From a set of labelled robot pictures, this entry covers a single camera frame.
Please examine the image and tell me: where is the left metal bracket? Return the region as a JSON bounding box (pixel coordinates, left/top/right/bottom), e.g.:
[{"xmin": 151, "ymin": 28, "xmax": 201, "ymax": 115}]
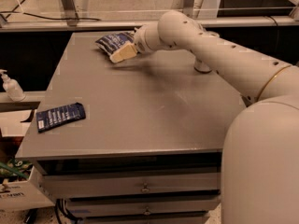
[{"xmin": 61, "ymin": 0, "xmax": 78, "ymax": 26}]

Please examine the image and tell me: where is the blue chip bag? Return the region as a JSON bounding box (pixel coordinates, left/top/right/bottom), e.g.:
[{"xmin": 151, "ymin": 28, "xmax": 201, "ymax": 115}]
[{"xmin": 95, "ymin": 32, "xmax": 135, "ymax": 59}]

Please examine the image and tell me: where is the silver soda can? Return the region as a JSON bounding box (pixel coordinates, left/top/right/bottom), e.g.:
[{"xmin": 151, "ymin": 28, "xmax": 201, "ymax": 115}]
[{"xmin": 193, "ymin": 31, "xmax": 221, "ymax": 74}]

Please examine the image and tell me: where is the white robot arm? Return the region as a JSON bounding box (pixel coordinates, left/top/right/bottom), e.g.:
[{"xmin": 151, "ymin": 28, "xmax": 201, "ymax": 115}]
[{"xmin": 134, "ymin": 10, "xmax": 299, "ymax": 224}]

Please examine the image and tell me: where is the white cardboard box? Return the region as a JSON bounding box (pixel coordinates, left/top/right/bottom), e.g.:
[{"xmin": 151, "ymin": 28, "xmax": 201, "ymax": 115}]
[{"xmin": 0, "ymin": 109, "xmax": 55, "ymax": 213}]

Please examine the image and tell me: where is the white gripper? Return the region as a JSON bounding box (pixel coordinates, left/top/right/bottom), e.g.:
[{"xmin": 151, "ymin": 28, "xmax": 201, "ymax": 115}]
[{"xmin": 110, "ymin": 22, "xmax": 162, "ymax": 63}]

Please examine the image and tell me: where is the black cable on floor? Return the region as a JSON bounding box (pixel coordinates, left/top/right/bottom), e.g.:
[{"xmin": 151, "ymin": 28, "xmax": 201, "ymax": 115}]
[{"xmin": 0, "ymin": 0, "xmax": 102, "ymax": 22}]

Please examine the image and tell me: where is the white pump sanitizer bottle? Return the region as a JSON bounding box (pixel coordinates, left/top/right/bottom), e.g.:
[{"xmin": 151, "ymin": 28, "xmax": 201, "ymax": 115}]
[{"xmin": 0, "ymin": 69, "xmax": 25, "ymax": 102}]

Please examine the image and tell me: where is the grey drawer cabinet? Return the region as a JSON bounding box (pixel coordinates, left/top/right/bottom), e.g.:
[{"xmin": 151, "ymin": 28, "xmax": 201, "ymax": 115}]
[{"xmin": 18, "ymin": 33, "xmax": 244, "ymax": 224}]

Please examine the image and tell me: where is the blue rxbar blueberry wrapper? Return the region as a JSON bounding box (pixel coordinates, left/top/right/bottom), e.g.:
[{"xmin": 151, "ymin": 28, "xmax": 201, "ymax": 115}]
[{"xmin": 36, "ymin": 103, "xmax": 86, "ymax": 133}]

